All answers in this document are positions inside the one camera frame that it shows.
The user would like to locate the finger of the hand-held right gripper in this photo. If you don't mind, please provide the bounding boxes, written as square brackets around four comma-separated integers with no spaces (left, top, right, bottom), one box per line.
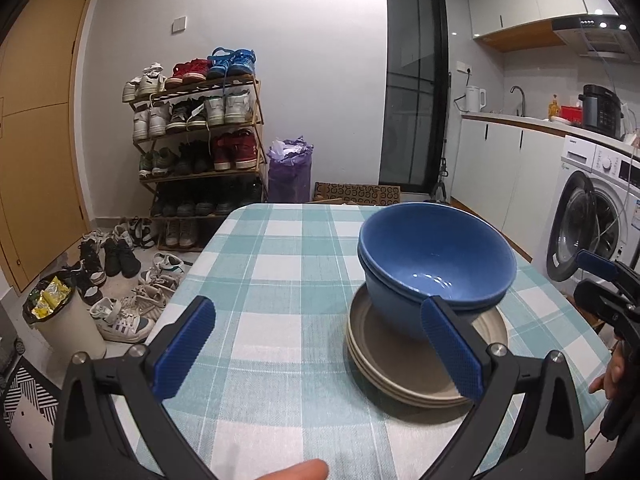
[574,281,626,323]
[575,249,623,281]

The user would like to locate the rows of assorted sneakers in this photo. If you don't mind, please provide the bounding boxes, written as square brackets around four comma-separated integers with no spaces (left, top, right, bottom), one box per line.
[121,47,266,248]

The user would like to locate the teal checked tablecloth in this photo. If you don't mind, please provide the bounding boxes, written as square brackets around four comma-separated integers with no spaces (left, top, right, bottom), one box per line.
[107,202,613,480]

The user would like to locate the person's left hand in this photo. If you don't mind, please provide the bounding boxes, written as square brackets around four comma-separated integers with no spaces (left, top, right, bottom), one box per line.
[257,459,331,480]

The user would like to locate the steel range hood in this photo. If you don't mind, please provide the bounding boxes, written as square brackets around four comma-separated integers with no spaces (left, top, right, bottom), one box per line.
[552,12,640,63]

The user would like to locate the black framed glass door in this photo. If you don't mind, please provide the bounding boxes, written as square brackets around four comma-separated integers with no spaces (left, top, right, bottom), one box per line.
[378,0,449,198]

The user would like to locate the white electric kettle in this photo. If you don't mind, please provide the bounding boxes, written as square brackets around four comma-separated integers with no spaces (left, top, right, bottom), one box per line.
[465,85,487,113]

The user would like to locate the person's right hand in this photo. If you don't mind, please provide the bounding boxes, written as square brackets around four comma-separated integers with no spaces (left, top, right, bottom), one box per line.
[589,340,626,402]

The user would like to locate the wooden door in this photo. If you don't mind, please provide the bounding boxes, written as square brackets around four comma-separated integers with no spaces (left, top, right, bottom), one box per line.
[0,0,98,296]

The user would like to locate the patterned cardboard box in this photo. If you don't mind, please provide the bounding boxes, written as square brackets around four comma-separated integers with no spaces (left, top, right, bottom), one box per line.
[312,181,402,207]

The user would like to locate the upright vacuum mop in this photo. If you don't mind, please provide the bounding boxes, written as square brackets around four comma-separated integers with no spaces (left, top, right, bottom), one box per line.
[431,72,453,205]

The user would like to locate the yellow wrappers in black bag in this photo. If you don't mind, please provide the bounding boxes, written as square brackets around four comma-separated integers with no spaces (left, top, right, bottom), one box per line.
[30,277,71,322]

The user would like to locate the scattered pile of shoes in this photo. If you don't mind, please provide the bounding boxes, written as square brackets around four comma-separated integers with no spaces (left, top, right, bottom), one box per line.
[65,216,186,345]

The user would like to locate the purple plastic bag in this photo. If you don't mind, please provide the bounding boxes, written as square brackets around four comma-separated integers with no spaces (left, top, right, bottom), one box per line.
[266,136,316,204]

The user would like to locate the white washing machine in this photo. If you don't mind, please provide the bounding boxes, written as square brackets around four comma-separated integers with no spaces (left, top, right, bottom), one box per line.
[531,132,640,311]

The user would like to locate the black pressure cooker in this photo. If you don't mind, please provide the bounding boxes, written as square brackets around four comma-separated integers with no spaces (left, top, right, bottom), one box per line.
[578,84,624,140]

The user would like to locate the black and white striped rug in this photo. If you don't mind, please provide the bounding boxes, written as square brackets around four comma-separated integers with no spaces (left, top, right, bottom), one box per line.
[0,360,66,466]

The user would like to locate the white upper kitchen cabinets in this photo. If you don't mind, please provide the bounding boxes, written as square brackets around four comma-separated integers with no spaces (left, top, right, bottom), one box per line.
[465,0,621,53]

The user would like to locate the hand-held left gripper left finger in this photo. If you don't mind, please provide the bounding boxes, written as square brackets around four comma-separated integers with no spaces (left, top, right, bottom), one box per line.
[52,295,217,480]

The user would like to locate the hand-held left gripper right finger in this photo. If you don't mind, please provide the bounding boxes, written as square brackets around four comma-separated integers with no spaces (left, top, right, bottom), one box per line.
[419,296,586,480]

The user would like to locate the wooden shoe rack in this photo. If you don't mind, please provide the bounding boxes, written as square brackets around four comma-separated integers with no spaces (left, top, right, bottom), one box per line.
[122,74,268,253]

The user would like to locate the beige trash bin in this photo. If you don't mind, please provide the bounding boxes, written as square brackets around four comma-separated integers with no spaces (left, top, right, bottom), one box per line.
[22,270,108,361]

